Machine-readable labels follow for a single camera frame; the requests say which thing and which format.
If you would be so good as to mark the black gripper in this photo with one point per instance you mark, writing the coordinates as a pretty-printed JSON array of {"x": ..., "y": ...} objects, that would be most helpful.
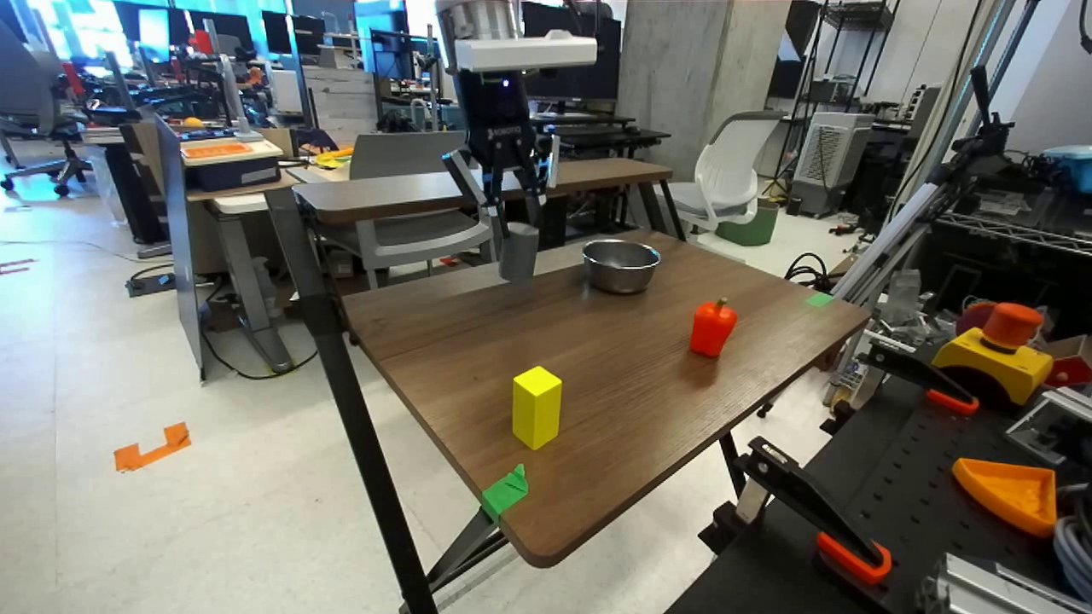
[{"x": 503, "y": 138}]

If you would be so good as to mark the grey cylinder block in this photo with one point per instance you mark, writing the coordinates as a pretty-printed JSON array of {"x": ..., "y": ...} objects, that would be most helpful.
[{"x": 520, "y": 247}]

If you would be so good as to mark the orange toy pepper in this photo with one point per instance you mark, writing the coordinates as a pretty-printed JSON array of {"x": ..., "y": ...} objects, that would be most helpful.
[{"x": 710, "y": 330}]

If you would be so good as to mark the black clamp orange handle near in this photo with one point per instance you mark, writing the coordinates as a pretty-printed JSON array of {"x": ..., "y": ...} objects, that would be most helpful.
[{"x": 844, "y": 544}]

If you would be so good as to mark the black clamp orange handle far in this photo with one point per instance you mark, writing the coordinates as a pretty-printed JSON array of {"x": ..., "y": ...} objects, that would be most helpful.
[{"x": 941, "y": 389}]

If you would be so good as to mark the black computer monitor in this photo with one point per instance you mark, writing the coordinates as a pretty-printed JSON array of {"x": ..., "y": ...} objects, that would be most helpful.
[{"x": 586, "y": 17}]

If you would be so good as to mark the orange triangular plastic piece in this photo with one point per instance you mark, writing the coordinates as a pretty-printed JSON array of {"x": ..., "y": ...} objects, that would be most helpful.
[{"x": 1015, "y": 494}]

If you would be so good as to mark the green corner tape near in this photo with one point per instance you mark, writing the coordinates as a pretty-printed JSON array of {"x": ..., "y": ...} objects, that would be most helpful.
[{"x": 506, "y": 494}]

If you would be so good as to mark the black office chair left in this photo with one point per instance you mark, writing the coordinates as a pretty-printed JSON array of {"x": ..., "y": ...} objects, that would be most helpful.
[{"x": 33, "y": 97}]

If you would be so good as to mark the wooden table with black legs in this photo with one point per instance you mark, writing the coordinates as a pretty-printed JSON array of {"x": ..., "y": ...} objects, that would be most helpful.
[{"x": 636, "y": 399}]

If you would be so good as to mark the white plastic chair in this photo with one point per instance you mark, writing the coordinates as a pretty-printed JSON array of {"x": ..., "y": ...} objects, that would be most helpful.
[{"x": 724, "y": 182}]

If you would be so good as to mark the black box orange top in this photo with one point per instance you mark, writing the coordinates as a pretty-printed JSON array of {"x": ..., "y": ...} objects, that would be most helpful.
[{"x": 219, "y": 166}]

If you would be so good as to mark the green corner tape far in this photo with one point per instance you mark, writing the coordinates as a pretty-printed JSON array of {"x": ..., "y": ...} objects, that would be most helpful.
[{"x": 817, "y": 302}]

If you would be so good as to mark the silver metal pot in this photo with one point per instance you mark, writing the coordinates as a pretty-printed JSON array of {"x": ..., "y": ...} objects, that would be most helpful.
[{"x": 618, "y": 265}]

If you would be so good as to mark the yellow rectangular block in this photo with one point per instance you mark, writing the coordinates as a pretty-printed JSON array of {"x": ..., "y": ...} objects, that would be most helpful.
[{"x": 537, "y": 399}]

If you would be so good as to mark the green corner tape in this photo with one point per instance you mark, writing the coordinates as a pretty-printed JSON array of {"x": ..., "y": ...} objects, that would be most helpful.
[
  {"x": 817, "y": 302},
  {"x": 506, "y": 494}
]

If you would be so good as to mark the orange floor marker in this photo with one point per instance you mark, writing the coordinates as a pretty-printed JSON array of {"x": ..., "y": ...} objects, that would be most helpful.
[{"x": 134, "y": 455}]

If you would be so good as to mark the black clamp orange handle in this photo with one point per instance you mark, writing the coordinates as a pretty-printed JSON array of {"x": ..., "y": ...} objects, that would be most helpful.
[
  {"x": 941, "y": 389},
  {"x": 844, "y": 544}
]

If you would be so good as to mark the grey office chair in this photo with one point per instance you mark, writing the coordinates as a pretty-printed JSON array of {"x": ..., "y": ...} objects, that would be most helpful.
[{"x": 421, "y": 236}]

